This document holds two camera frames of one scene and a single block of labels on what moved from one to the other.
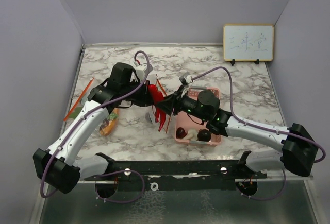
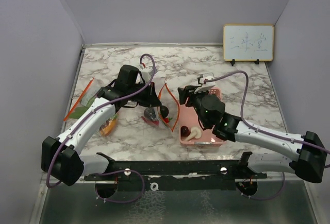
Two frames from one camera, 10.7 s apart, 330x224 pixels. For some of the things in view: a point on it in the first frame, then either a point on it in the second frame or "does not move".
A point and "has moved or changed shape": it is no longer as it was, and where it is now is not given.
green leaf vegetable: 75,112 does not move
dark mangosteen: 204,135 has moved or changed shape
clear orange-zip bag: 161,103 has moved or changed shape
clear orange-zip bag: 109,123 does not move
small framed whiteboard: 248,42 does not move
